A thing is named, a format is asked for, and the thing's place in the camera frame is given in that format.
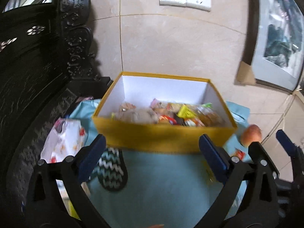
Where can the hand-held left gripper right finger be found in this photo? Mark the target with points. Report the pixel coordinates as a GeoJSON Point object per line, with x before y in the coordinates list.
{"type": "Point", "coordinates": [213, 158]}

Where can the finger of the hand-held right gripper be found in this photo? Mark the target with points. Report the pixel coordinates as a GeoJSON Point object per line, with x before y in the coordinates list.
{"type": "Point", "coordinates": [287, 142]}
{"type": "Point", "coordinates": [255, 148]}

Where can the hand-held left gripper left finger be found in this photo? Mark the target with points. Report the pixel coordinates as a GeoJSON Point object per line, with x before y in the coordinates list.
{"type": "Point", "coordinates": [92, 158]}

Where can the small red snack packet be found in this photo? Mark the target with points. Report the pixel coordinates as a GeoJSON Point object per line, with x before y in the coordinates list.
{"type": "Point", "coordinates": [239, 153]}

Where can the green and orange bread packet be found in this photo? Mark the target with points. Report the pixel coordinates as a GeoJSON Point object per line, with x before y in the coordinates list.
{"type": "Point", "coordinates": [210, 116]}

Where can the yellow cake packet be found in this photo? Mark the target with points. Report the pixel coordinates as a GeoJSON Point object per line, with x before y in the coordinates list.
{"type": "Point", "coordinates": [185, 111]}

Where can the red and black snack packet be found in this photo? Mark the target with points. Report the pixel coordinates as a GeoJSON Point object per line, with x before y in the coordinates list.
{"type": "Point", "coordinates": [167, 120]}

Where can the clear small cookie packet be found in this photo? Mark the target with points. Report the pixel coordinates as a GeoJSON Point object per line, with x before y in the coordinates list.
{"type": "Point", "coordinates": [127, 106]}

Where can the yellow cardboard box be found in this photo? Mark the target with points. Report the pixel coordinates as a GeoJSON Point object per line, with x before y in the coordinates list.
{"type": "Point", "coordinates": [154, 135]}

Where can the person's left hand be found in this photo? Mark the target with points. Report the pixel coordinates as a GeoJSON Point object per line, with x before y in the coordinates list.
{"type": "Point", "coordinates": [157, 225]}

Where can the red apple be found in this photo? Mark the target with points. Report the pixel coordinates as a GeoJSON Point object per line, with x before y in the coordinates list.
{"type": "Point", "coordinates": [251, 135]}

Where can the white plastic bag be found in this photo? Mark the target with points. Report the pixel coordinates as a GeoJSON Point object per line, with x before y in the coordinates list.
{"type": "Point", "coordinates": [64, 142]}

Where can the light blue printed tablecloth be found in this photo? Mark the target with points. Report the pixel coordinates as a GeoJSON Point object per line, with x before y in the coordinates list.
{"type": "Point", "coordinates": [154, 182]}

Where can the dark carved wooden furniture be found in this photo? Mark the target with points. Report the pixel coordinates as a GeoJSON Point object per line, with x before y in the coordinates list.
{"type": "Point", "coordinates": [35, 76]}

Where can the framed lotus painting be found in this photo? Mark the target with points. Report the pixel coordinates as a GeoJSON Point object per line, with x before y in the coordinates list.
{"type": "Point", "coordinates": [277, 40]}

